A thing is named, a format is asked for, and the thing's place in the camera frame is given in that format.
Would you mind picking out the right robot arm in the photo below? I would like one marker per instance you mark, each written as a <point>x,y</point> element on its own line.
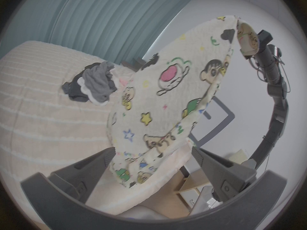
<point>279,114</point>

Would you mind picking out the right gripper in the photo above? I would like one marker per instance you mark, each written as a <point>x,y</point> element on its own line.
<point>268,63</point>

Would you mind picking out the blue-green curtain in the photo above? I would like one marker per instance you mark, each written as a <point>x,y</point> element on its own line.
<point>120,13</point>
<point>31,18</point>

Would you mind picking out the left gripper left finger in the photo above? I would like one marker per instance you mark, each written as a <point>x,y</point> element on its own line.
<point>86,174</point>

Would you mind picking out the white printed pyjama top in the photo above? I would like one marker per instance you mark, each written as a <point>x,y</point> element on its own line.
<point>168,99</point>

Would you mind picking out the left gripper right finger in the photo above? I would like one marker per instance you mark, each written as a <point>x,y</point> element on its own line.
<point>223,176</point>

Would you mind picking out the grey bedside table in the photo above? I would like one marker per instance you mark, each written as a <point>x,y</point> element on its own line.
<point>134,63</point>

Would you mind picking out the pile of clothes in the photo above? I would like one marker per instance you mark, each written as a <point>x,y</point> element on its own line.
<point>96,85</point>

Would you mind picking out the bed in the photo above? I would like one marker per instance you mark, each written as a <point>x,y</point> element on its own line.
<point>36,92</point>

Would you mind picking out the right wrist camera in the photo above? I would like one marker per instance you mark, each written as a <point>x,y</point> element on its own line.
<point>265,37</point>

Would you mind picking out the pink garment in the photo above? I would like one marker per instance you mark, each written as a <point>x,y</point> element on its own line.
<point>123,81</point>

